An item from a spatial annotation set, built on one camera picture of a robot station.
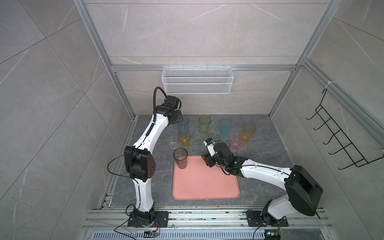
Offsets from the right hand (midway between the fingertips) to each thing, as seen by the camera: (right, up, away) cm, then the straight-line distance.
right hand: (205, 152), depth 86 cm
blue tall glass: (-13, +16, +13) cm, 25 cm away
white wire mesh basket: (-4, +47, +15) cm, 50 cm away
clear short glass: (-21, +10, +9) cm, 25 cm away
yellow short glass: (-13, +8, +16) cm, 22 cm away
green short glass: (+8, +8, +13) cm, 17 cm away
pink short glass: (+23, +5, +15) cm, 28 cm away
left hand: (-18, +22, +3) cm, 29 cm away
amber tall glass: (+36, +13, +29) cm, 48 cm away
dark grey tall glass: (-14, -1, -2) cm, 14 cm away
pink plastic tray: (-4, -17, 0) cm, 17 cm away
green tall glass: (+1, +19, +17) cm, 25 cm away
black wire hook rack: (+60, +2, -28) cm, 66 cm away
